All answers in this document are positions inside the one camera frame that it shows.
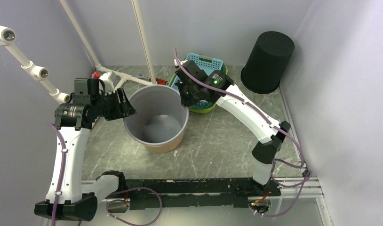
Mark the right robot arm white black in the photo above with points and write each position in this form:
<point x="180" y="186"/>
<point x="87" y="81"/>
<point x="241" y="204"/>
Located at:
<point x="221" y="90"/>

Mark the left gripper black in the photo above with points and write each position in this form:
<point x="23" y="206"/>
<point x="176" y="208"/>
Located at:
<point x="124" y="108"/>

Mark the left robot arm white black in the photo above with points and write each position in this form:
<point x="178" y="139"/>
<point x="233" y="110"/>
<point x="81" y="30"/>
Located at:
<point x="67" y="198"/>

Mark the light blue plastic basket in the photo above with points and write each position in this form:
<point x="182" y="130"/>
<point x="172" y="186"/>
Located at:
<point x="206" y="64"/>

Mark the black plastic bucket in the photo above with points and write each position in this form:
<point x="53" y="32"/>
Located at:
<point x="267" y="62"/>

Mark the small red clip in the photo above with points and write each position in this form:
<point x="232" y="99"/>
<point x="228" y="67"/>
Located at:
<point x="161" y="81"/>

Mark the aluminium rail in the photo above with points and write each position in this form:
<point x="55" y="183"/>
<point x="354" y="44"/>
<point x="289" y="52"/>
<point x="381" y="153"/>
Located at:
<point x="238" y="186"/>

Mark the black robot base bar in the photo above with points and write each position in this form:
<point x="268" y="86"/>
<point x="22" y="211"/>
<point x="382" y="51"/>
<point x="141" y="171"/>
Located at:
<point x="143" y="197"/>

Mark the grey plastic bucket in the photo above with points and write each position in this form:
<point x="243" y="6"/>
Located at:
<point x="160" y="116"/>

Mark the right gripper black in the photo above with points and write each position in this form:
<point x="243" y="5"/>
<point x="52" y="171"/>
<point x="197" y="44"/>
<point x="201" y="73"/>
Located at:
<point x="185" y="101"/>

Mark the green plastic basket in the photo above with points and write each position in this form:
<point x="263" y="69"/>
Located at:
<point x="209" y="107"/>

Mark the white pvc pipe frame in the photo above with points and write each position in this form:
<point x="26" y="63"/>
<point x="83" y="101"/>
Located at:
<point x="40" y="74"/>

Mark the orange plastic bucket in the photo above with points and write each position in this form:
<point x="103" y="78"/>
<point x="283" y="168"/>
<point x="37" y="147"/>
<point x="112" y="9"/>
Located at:
<point x="166" y="147"/>

